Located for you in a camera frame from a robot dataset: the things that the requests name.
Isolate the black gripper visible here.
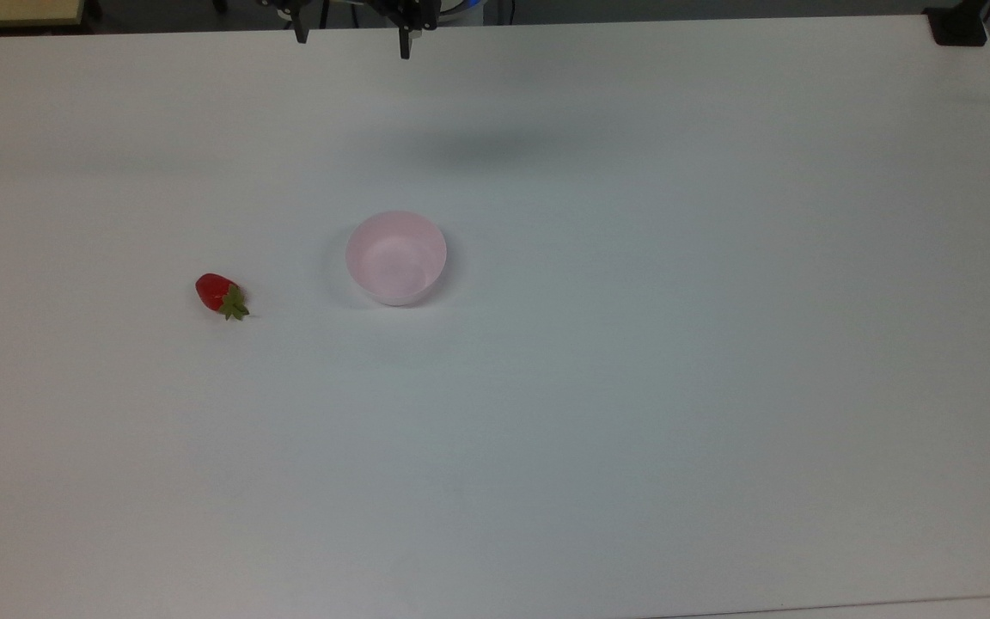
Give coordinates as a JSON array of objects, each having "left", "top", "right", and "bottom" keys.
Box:
[{"left": 256, "top": 0, "right": 441, "bottom": 61}]

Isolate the red strawberry with green leaves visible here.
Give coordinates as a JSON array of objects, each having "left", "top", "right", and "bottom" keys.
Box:
[{"left": 195, "top": 273, "right": 251, "bottom": 322}]

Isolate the pink plastic bowl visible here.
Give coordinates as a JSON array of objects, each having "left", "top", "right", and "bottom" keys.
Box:
[{"left": 345, "top": 211, "right": 449, "bottom": 307}]

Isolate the yellowish wooden table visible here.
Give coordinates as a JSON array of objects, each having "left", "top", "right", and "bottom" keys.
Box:
[{"left": 0, "top": 0, "right": 87, "bottom": 32}]

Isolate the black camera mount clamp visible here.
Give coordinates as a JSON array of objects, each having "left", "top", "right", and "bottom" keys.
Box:
[{"left": 925, "top": 0, "right": 990, "bottom": 47}]

